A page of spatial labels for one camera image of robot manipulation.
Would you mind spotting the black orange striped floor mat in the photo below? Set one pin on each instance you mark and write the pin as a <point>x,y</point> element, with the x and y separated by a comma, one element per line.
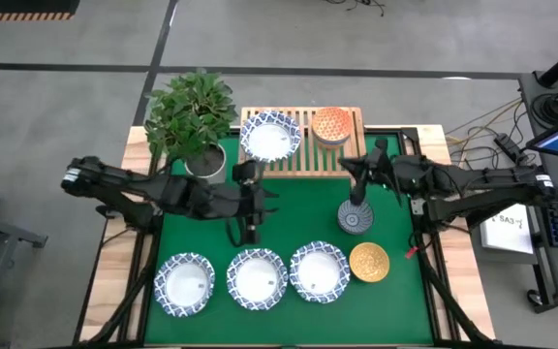
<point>17,6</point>

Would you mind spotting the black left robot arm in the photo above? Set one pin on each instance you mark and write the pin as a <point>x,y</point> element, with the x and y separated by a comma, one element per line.
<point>114,181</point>

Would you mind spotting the left gripper black side block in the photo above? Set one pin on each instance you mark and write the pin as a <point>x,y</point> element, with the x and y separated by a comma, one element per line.
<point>252,232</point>

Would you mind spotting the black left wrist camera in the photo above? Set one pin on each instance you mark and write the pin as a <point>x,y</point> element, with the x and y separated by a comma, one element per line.
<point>246,173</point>

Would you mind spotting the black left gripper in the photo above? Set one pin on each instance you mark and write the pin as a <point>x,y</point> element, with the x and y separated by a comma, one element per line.
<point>249,202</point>

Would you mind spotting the yellow patterned small bowl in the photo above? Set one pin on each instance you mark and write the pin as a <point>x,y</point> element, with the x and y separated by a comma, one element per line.
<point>369,262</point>

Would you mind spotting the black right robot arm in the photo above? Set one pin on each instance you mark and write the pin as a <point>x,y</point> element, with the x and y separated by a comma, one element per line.
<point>453,177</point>

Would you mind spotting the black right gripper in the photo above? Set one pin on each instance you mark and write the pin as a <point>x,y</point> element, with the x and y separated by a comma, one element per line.
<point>384,169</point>

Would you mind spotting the white paper sheet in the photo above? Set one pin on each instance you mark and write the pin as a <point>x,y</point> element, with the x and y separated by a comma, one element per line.
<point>506,237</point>

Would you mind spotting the black aluminium table frame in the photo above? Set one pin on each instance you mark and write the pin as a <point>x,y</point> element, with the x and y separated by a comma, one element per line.
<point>405,132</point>

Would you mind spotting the slatted wooden shelf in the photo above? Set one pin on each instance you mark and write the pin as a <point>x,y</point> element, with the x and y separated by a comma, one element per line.
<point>308,160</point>

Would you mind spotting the blue striped small bowl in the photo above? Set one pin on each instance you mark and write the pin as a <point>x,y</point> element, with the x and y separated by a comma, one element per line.
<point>355,220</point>

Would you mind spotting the black caster wheel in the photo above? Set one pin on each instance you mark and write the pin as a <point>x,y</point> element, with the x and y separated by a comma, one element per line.
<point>534,297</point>

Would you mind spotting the pink red tag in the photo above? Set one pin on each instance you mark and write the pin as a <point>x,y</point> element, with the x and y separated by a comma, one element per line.
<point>409,252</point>

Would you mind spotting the black power strip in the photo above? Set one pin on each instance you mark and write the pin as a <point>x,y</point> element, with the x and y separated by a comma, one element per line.
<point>506,145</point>

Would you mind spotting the blue white patterned bowl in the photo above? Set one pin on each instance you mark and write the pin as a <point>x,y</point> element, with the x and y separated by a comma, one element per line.
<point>184,284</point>
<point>269,140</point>
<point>257,278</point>
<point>319,271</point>

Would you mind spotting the orange patterned small bowl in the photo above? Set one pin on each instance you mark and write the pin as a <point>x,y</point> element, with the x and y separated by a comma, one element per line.
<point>331,123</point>

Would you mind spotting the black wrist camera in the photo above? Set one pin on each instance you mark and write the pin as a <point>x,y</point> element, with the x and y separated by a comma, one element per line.
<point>381,147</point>
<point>246,173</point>

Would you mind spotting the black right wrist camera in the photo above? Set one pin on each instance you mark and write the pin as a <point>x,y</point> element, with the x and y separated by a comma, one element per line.
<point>381,147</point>

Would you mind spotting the small grey frame bracket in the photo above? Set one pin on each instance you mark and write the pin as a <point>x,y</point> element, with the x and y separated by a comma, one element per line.
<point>417,207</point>

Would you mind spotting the green potted plant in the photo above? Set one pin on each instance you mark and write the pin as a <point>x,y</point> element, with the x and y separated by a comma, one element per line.
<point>189,116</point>

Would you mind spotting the green table mat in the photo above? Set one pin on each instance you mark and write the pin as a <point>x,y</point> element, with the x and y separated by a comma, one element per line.
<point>381,315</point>

